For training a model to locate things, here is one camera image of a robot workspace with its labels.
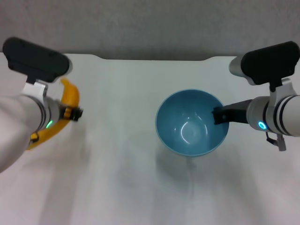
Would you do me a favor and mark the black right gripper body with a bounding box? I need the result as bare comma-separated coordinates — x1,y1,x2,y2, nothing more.
224,99,253,124

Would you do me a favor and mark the yellow banana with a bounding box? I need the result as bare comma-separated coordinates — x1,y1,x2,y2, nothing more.
27,78,80,150

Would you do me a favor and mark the blue plastic bowl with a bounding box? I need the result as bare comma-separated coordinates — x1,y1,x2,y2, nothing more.
155,88,230,157

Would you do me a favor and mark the grey right arm cable plug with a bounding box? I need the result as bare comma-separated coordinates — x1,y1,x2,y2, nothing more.
266,132,287,152

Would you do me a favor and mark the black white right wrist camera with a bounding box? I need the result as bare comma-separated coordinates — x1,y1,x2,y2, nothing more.
228,41,300,104

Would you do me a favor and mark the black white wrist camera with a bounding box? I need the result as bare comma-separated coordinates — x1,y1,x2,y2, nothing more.
228,41,300,104
2,37,72,99

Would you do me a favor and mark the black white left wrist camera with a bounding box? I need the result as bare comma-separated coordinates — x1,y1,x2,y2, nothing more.
2,37,72,99

